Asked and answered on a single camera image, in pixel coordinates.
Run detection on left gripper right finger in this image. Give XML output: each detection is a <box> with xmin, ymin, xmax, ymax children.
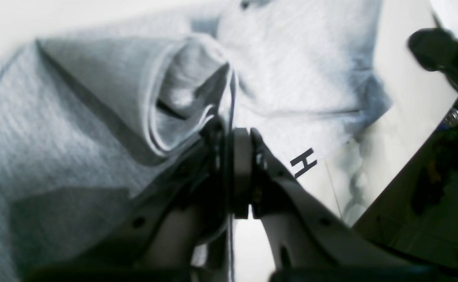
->
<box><xmin>231</xmin><ymin>128</ymin><xmax>438</xmax><ymax>282</ymax></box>

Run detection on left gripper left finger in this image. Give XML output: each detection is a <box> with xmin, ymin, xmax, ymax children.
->
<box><xmin>25</xmin><ymin>117</ymin><xmax>229</xmax><ymax>282</ymax></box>

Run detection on grey T-shirt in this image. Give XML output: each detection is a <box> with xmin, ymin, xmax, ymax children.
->
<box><xmin>0</xmin><ymin>0</ymin><xmax>391</xmax><ymax>282</ymax></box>

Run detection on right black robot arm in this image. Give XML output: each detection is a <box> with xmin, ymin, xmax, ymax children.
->
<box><xmin>408</xmin><ymin>27</ymin><xmax>458</xmax><ymax>91</ymax></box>

